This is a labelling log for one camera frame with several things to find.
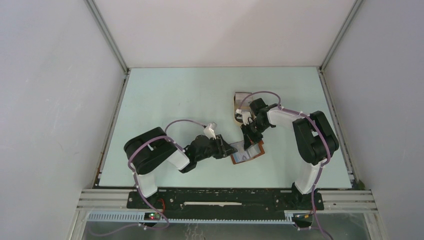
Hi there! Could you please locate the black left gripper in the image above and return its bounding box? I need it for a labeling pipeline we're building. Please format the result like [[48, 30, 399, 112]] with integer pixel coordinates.
[[195, 133, 237, 162]]

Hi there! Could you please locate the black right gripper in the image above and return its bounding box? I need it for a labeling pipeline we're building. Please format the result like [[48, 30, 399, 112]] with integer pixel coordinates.
[[240, 119, 270, 151]]

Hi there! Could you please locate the brown leather card holder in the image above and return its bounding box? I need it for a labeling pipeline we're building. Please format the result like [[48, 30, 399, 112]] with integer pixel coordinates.
[[229, 139, 266, 166]]

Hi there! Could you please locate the white credit card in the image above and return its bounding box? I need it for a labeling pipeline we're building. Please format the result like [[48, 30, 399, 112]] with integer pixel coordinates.
[[231, 142, 262, 162]]

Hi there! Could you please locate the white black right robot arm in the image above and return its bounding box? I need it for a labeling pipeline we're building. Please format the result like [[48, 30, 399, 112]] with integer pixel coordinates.
[[235, 98, 339, 209]]

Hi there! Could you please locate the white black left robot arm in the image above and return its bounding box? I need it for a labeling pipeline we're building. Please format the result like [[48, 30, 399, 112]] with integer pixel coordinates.
[[123, 127, 238, 208]]

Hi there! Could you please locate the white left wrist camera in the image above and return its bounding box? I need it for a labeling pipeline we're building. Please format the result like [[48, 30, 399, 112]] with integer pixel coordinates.
[[203, 122, 217, 140]]

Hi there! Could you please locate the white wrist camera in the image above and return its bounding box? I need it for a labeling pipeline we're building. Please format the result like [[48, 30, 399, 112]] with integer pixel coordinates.
[[203, 122, 217, 140], [234, 108, 253, 125]]

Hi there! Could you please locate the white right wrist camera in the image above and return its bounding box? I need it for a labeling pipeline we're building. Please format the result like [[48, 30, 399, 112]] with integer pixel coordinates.
[[234, 108, 253, 125]]

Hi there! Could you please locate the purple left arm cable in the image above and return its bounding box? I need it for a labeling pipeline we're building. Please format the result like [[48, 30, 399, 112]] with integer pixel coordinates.
[[127, 119, 208, 196]]

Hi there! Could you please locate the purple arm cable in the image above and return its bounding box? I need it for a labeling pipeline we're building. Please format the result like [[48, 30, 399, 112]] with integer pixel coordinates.
[[237, 91, 332, 167], [127, 119, 208, 196]]

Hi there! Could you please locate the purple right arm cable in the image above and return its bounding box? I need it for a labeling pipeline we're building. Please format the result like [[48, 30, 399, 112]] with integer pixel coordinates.
[[237, 91, 332, 167]]

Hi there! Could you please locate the aluminium frame rail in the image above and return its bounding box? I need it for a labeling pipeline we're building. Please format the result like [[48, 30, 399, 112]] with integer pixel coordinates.
[[76, 189, 378, 224]]

